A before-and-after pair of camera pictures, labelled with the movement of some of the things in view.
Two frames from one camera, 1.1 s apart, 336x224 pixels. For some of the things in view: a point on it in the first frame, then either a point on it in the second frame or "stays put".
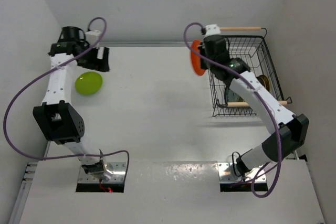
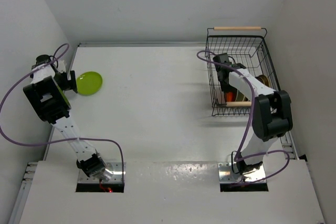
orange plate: (196, 59) → (229, 96)
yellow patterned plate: (265, 81) stays put
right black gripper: (202, 49) → (226, 89)
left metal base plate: (116, 172) stays put
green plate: (88, 83) stays put
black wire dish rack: (249, 44) stays put
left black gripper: (98, 64) → (68, 84)
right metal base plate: (226, 174) stays put
